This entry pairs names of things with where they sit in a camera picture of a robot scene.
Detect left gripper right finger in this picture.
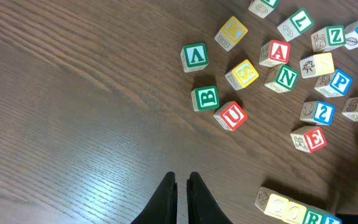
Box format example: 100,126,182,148
186,172,232,224

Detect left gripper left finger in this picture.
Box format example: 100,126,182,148
131,172,178,224

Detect yellow C block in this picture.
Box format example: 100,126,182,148
254,187,289,220

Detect green R block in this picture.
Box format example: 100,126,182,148
302,207,331,224

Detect blue L block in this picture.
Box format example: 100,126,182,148
321,214,342,224

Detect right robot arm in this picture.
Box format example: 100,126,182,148
336,213,358,224

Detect red U block lower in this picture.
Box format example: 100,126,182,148
214,101,248,131

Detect green B block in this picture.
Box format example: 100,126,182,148
191,86,220,111

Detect red E block centre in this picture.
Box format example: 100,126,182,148
290,126,327,153

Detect yellow S block left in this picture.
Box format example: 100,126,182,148
225,60,259,90

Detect yellow s block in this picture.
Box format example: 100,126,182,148
300,52,335,78
225,60,259,90

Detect blue 2 block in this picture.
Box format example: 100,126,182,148
300,101,336,126

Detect green A block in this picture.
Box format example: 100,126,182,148
180,43,209,73

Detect green N block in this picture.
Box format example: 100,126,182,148
264,64,299,93

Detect red A block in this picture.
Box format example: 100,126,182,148
259,40,291,67

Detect yellow K block left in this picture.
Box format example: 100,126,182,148
214,16,248,51

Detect yellow S block centre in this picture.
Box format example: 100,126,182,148
300,52,335,78

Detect blue P block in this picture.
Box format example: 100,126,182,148
314,69,353,98

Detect green T block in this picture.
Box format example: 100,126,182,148
248,0,279,19

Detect green L block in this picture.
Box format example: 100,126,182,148
277,8,314,42

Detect green Z block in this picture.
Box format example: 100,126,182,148
311,26,346,52

